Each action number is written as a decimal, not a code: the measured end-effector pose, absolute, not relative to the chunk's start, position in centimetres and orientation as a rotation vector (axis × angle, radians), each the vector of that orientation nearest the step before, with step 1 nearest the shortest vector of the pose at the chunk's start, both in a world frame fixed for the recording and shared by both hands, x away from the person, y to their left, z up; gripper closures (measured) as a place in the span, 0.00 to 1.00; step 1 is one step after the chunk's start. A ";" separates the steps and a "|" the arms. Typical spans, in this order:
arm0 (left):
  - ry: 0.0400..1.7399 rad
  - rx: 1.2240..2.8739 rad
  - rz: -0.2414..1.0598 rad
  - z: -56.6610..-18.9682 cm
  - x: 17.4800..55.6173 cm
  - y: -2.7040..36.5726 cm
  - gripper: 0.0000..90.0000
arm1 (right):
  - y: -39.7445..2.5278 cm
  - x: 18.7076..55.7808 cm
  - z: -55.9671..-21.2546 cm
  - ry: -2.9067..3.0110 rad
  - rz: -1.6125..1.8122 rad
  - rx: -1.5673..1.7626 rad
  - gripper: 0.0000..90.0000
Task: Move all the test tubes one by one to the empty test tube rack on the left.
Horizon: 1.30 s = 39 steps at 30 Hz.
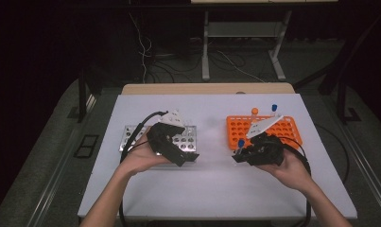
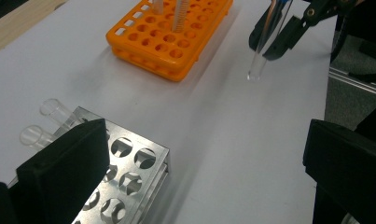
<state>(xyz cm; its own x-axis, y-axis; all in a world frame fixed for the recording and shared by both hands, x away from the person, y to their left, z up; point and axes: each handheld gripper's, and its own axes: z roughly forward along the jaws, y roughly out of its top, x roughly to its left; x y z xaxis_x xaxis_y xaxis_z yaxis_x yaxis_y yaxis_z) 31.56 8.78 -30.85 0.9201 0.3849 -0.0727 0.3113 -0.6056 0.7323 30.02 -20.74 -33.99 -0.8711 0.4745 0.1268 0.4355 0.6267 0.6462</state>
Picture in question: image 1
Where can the wooden table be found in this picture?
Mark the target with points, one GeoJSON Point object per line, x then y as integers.
{"type": "Point", "coordinates": [194, 89]}

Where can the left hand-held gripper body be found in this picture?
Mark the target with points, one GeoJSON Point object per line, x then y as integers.
{"type": "Point", "coordinates": [159, 138]}

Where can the black metal stand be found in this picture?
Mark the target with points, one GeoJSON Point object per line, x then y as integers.
{"type": "Point", "coordinates": [342, 101]}
{"type": "Point", "coordinates": [82, 104]}

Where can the aluminium floor rail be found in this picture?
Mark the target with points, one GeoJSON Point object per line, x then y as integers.
{"type": "Point", "coordinates": [367, 170]}
{"type": "Point", "coordinates": [59, 167]}

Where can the orange cap test tube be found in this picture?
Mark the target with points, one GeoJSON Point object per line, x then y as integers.
{"type": "Point", "coordinates": [254, 111]}

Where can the black floor frame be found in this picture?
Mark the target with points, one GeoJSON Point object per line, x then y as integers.
{"type": "Point", "coordinates": [86, 147]}

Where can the grey metal stand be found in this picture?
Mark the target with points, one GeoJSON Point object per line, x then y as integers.
{"type": "Point", "coordinates": [205, 63]}

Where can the blue cap test tube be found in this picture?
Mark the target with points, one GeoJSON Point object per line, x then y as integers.
{"type": "Point", "coordinates": [274, 108]}
{"type": "Point", "coordinates": [240, 144]}

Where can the person's left hand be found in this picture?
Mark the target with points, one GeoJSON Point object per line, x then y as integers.
{"type": "Point", "coordinates": [141, 157]}

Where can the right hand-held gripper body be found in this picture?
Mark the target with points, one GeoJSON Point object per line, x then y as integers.
{"type": "Point", "coordinates": [267, 153]}

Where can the person's right hand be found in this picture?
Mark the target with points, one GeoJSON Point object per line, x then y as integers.
{"type": "Point", "coordinates": [290, 173]}

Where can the metal test tube rack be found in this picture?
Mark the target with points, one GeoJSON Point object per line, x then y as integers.
{"type": "Point", "coordinates": [188, 142]}

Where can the orange test tube rack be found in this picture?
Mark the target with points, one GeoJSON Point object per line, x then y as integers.
{"type": "Point", "coordinates": [237, 129]}

